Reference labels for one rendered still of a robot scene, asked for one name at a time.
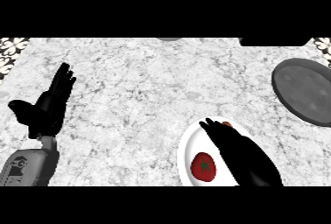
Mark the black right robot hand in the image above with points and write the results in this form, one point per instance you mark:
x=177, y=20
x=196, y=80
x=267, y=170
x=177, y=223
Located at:
x=241, y=154

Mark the dark grey pan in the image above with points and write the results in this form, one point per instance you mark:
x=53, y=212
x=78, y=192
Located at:
x=303, y=90

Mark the red tomato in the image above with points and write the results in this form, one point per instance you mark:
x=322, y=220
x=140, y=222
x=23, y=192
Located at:
x=202, y=166

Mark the grey round object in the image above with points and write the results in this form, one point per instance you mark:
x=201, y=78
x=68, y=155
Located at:
x=168, y=39

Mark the small brown food item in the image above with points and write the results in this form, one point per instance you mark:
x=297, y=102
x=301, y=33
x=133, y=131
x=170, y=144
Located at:
x=226, y=124

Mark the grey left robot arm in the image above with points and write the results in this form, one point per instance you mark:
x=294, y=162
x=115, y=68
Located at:
x=31, y=164

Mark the black appliance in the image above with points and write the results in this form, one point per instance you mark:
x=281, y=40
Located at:
x=275, y=42

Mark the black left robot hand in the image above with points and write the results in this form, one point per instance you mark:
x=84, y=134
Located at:
x=47, y=106

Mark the white plate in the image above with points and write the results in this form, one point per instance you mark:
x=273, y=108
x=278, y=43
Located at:
x=193, y=147

